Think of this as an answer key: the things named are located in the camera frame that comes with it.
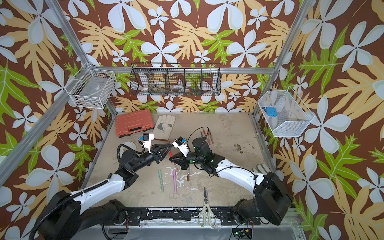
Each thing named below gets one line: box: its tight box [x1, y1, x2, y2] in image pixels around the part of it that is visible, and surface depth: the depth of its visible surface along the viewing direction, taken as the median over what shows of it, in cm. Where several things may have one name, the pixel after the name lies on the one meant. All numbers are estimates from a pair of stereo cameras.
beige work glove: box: [152, 114, 176, 141], surface depth 113 cm
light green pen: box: [158, 169, 164, 193], surface depth 88 cm
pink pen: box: [172, 169, 178, 194], surface depth 88 cm
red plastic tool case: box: [115, 109, 155, 138], surface depth 110 cm
